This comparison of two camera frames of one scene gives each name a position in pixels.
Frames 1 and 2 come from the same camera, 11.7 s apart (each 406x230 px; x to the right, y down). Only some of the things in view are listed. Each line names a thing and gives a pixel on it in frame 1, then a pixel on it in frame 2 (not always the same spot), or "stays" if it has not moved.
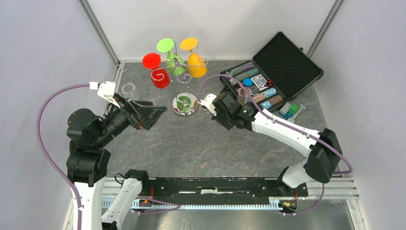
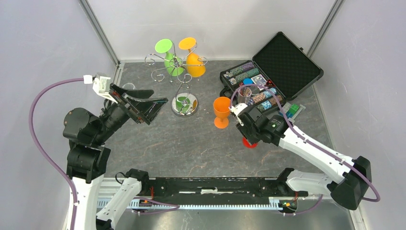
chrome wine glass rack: [185, 104] stays
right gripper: [217, 118] → [242, 130]
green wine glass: [174, 62] stays
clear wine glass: [243, 97] stays
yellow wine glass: [197, 66] stays
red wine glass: [160, 77] → [247, 144]
